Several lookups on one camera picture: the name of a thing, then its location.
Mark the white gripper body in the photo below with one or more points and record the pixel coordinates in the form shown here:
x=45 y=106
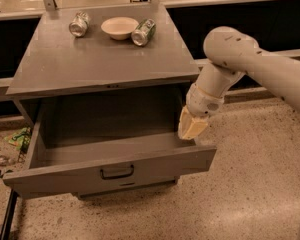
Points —
x=202 y=103

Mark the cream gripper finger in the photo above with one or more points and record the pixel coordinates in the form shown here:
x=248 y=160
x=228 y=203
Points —
x=190 y=126

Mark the grey top drawer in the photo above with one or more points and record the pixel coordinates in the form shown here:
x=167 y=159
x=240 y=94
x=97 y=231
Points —
x=84 y=147

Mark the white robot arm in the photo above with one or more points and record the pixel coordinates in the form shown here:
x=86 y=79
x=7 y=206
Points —
x=248 y=101

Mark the grey drawer cabinet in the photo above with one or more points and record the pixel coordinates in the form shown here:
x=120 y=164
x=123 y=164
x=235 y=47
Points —
x=58 y=65

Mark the green silver can right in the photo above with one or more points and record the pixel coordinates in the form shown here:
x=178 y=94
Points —
x=143 y=32

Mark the white bowl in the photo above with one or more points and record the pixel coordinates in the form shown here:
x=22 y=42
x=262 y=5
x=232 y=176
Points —
x=119 y=28

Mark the silver can left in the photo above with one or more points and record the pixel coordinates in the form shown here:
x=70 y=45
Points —
x=80 y=24

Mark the green snack bag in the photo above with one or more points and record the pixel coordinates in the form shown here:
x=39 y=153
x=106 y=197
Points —
x=20 y=139

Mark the black stand leg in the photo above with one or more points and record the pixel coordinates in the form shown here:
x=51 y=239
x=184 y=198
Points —
x=6 y=227

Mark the clear plastic bottle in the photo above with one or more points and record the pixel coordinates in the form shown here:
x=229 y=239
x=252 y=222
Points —
x=5 y=161

